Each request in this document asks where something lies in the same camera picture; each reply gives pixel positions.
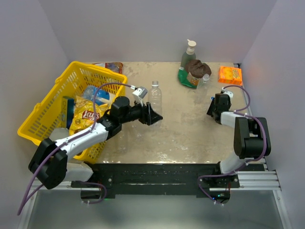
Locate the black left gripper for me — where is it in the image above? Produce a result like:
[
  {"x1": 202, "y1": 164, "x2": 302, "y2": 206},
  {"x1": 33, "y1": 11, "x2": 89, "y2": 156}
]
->
[{"x1": 120, "y1": 97, "x2": 163, "y2": 125}]

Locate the clear plastic bottle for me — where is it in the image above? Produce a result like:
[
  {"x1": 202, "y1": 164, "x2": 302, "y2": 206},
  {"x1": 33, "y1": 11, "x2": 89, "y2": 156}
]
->
[{"x1": 148, "y1": 81, "x2": 162, "y2": 115}]

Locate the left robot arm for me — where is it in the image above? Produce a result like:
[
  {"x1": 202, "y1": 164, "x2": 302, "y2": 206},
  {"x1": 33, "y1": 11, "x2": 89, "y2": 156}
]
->
[{"x1": 29, "y1": 96, "x2": 163, "y2": 189}]

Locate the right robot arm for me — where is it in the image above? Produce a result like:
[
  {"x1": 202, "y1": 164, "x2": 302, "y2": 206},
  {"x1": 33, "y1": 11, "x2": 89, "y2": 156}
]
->
[{"x1": 207, "y1": 93, "x2": 271, "y2": 187}]

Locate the uncapped clear bottle by bag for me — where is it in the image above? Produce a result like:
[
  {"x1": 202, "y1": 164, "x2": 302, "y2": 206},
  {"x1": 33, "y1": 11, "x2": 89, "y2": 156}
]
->
[{"x1": 197, "y1": 73, "x2": 210, "y2": 88}]

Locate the green soap pump bottle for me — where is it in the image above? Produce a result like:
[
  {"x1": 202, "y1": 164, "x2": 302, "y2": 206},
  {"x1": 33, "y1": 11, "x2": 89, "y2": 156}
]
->
[{"x1": 180, "y1": 39, "x2": 196, "y2": 68}]

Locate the orange candy box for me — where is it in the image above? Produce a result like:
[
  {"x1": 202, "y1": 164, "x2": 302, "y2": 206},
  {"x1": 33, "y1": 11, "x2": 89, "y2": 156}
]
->
[{"x1": 218, "y1": 66, "x2": 243, "y2": 86}]

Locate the green plastic bag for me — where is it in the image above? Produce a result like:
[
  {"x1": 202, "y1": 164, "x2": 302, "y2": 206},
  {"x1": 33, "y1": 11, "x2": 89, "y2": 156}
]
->
[{"x1": 177, "y1": 67, "x2": 203, "y2": 89}]

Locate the blue white plastic package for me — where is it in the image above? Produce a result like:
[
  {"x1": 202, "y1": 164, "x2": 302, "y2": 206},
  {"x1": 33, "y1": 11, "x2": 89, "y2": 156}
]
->
[{"x1": 81, "y1": 85, "x2": 115, "y2": 106}]

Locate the red snack bag behind basket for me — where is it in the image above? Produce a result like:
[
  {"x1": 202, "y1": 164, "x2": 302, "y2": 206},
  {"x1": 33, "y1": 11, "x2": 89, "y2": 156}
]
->
[{"x1": 93, "y1": 62, "x2": 123, "y2": 74}]

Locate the yellow Lays chips bag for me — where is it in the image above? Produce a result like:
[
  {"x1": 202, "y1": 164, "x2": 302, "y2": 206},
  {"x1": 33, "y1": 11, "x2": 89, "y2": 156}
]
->
[{"x1": 69, "y1": 96, "x2": 94, "y2": 135}]

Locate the yellow plastic shopping basket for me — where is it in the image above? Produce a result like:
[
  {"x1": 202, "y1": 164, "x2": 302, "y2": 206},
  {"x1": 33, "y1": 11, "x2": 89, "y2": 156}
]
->
[{"x1": 17, "y1": 61, "x2": 128, "y2": 164}]

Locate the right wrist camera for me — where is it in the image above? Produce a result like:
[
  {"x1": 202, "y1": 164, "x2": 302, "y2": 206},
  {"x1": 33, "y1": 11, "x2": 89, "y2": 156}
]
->
[{"x1": 221, "y1": 87, "x2": 234, "y2": 99}]

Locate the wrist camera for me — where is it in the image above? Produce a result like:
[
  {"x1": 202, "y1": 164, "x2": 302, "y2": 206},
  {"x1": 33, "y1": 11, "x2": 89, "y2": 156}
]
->
[
  {"x1": 132, "y1": 87, "x2": 148, "y2": 106},
  {"x1": 221, "y1": 87, "x2": 234, "y2": 99}
]

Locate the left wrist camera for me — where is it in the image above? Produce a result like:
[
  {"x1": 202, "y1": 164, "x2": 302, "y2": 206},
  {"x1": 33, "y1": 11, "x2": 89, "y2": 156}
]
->
[{"x1": 132, "y1": 87, "x2": 148, "y2": 106}]

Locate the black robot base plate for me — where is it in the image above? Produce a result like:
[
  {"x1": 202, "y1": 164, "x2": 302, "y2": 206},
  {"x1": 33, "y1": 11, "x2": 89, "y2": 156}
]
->
[{"x1": 71, "y1": 164, "x2": 240, "y2": 200}]

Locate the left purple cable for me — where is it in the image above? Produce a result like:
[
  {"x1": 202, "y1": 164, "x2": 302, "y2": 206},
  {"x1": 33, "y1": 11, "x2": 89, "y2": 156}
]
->
[{"x1": 17, "y1": 83, "x2": 136, "y2": 216}]

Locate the aluminium frame rail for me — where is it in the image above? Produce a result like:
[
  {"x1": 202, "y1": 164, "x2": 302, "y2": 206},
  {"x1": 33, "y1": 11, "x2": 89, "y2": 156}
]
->
[{"x1": 238, "y1": 162, "x2": 294, "y2": 229}]

